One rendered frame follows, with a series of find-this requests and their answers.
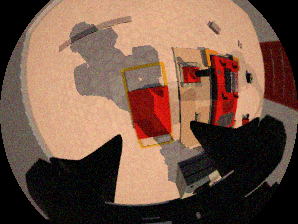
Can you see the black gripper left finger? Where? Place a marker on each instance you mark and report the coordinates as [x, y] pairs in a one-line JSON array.
[[98, 170]]

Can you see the black toy tyre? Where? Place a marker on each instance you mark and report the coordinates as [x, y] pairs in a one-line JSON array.
[[249, 78]]

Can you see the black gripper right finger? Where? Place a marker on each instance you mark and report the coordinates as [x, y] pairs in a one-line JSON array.
[[222, 144]]

